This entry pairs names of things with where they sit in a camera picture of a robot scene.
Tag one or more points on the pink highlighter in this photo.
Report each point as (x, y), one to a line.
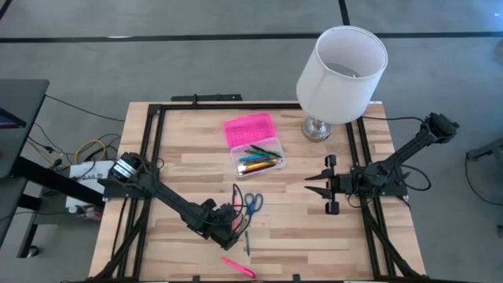
(237, 267)

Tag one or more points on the dark grey side desk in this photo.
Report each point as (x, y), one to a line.
(23, 102)

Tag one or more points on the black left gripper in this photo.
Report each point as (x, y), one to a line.
(220, 228)

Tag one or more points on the green highlighter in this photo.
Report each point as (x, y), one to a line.
(255, 152)

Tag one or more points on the dark laptop screen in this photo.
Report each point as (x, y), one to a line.
(9, 120)

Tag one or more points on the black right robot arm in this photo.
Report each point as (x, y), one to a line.
(408, 149)

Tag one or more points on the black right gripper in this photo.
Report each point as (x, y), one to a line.
(334, 184)

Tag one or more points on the grey equipment leg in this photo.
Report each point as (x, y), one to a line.
(487, 149)

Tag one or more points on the blue marker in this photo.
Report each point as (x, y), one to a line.
(253, 158)

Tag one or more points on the pink-lidded clear plastic pencil box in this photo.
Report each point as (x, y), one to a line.
(247, 129)

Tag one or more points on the white control box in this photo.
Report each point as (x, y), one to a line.
(90, 170)

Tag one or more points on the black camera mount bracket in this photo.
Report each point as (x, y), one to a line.
(212, 97)

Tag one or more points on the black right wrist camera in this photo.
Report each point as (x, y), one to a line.
(347, 184)

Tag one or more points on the black pen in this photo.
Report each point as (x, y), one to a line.
(267, 151)

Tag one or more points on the black aluminium table frame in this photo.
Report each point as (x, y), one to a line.
(236, 106)

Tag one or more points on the yellow highlighter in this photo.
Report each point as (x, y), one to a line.
(263, 164)

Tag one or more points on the white-shade silver table lamp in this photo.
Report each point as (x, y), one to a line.
(338, 90)

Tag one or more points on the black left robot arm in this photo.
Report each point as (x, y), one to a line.
(173, 198)

